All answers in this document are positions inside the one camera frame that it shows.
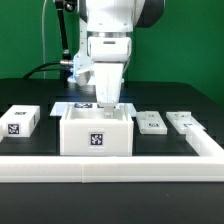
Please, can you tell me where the white cabinet door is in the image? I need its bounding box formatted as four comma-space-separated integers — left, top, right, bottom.
136, 111, 167, 135
166, 111, 204, 134

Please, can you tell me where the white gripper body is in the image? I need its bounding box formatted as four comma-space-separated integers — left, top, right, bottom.
88, 36, 132, 107

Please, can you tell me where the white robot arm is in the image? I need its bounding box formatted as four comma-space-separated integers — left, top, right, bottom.
73, 0, 165, 118

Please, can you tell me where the white marker sheet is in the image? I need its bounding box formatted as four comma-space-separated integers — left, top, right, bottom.
50, 102, 136, 117

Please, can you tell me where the white cabinet body box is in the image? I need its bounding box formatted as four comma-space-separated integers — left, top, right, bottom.
60, 103, 134, 157

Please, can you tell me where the white hanging cable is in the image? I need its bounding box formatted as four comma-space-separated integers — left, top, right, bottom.
40, 0, 48, 80

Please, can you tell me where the black cable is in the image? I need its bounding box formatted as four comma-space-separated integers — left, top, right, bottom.
22, 61, 63, 80

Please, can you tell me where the white cabinet top block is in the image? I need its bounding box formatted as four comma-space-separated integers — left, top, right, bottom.
0, 105, 40, 137

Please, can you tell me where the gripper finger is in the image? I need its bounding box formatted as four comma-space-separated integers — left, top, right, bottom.
104, 107, 114, 118

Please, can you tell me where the white L-shaped fence rail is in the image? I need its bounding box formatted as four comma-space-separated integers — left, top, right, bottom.
0, 125, 224, 183

